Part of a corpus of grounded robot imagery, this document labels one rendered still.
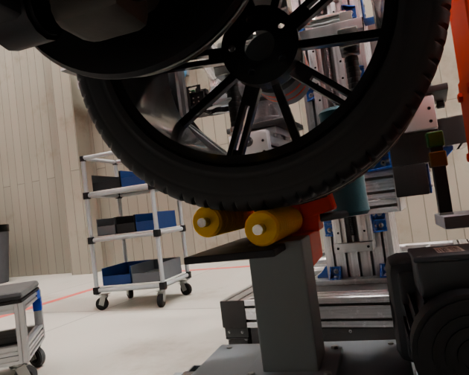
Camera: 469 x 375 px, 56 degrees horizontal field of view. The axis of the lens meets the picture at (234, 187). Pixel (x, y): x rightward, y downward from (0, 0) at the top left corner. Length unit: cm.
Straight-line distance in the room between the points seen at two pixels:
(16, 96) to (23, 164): 94
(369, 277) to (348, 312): 31
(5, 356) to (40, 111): 493
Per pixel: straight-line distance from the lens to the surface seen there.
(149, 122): 80
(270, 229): 70
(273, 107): 160
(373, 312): 138
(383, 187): 146
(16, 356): 177
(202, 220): 79
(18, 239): 671
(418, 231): 425
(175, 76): 108
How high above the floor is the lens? 52
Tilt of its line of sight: 3 degrees up
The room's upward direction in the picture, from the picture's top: 7 degrees counter-clockwise
